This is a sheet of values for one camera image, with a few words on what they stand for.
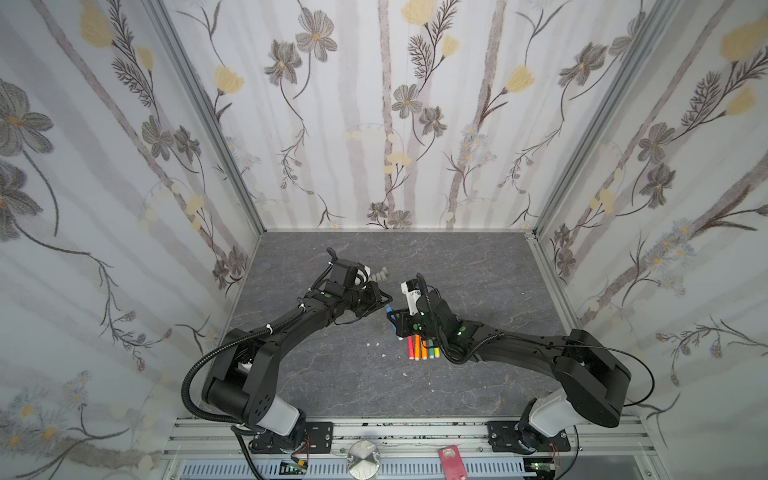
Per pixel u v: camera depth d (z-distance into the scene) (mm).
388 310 822
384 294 834
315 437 746
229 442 704
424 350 749
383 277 1047
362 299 753
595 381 439
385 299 839
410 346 885
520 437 659
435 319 626
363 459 591
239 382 436
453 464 705
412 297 745
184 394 414
